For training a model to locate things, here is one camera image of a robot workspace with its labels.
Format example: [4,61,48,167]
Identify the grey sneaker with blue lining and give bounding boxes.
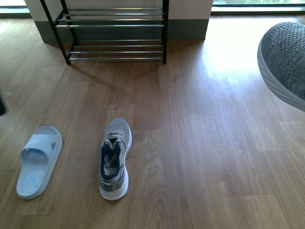
[99,117,132,200]

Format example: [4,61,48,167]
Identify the black metal shoe rack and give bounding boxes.
[41,0,169,65]

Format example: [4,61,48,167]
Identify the light blue slide sandal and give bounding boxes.
[16,126,63,199]

